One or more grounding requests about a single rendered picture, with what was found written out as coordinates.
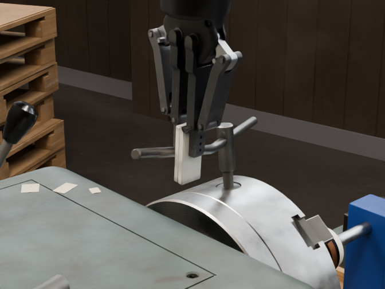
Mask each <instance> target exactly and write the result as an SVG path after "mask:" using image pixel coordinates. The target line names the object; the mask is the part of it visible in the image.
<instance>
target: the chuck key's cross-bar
mask: <svg viewBox="0 0 385 289"><path fill-rule="evenodd" d="M255 124H257V119H256V118H255V117H251V118H249V119H248V120H246V121H245V122H243V123H242V124H240V125H239V126H237V127H236V128H234V139H235V138H237V137H238V136H240V135H241V134H243V133H244V132H245V131H247V130H248V129H250V128H251V127H253V126H254V125H255ZM225 145H227V140H226V139H225V138H219V139H218V140H216V141H215V142H214V143H212V144H210V145H205V152H204V154H203V155H206V154H213V153H216V152H217V151H218V150H220V149H221V148H223V147H224V146H225ZM131 156H132V158H133V159H135V160H139V159H154V158H168V157H175V147H156V148H144V149H133V150H132V152H131Z"/></svg>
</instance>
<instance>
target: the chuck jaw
mask: <svg viewBox="0 0 385 289"><path fill-rule="evenodd" d="M292 220H293V222H292V225H293V226H294V227H295V229H296V230H297V231H298V233H299V234H300V236H301V237H302V239H303V240H304V242H305V243H306V245H307V247H310V246H311V247H312V249H313V250H315V249H317V248H316V246H315V245H316V244H317V243H319V242H321V241H323V242H324V244H325V245H327V244H328V243H329V242H330V241H331V240H333V239H334V237H333V235H332V233H331V232H330V231H329V229H328V228H327V227H326V225H325V224H324V222H323V221H322V219H321V218H320V216H319V215H317V216H314V217H312V218H310V219H307V220H305V219H304V218H303V219H301V220H299V221H298V220H297V218H296V217H294V218H292Z"/></svg>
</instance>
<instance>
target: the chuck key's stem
mask: <svg viewBox="0 0 385 289"><path fill-rule="evenodd" d="M219 138H225V139H226V140H227V145H225V146H224V147H223V148H221V149H220V150H218V158H219V169H220V171H222V174H223V188H226V189H232V188H233V187H235V185H234V181H233V171H234V170H235V149H234V129H233V124H231V123H221V125H220V126H219V127H217V140H218V139H219Z"/></svg>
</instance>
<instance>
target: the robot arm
mask: <svg viewBox="0 0 385 289"><path fill-rule="evenodd" d="M230 5H231V0H160V8H161V10H162V12H163V13H164V14H166V16H165V18H164V21H163V25H162V26H161V27H159V28H155V29H150V30H149V31H148V37H149V39H150V42H151V45H152V48H153V50H154V59H155V68H156V77H157V82H158V91H159V100H160V109H161V112H162V114H163V115H169V116H170V117H171V121H172V123H173V124H174V137H173V145H174V147H175V170H174V181H175V182H177V183H179V184H181V185H184V184H186V183H189V182H192V181H195V180H198V179H200V177H201V156H202V155H203V154H204V152H205V136H206V131H207V130H210V129H213V128H216V127H219V126H220V125H221V120H222V117H223V112H224V110H225V105H226V102H227V97H228V95H229V91H230V87H231V82H232V79H233V76H234V71H235V70H236V69H237V67H238V66H239V64H240V63H241V61H242V54H241V52H239V51H237V52H233V51H232V50H231V49H230V47H229V46H228V44H227V43H226V31H225V27H224V21H225V18H226V17H227V15H228V14H229V13H230ZM170 101H171V103H170Z"/></svg>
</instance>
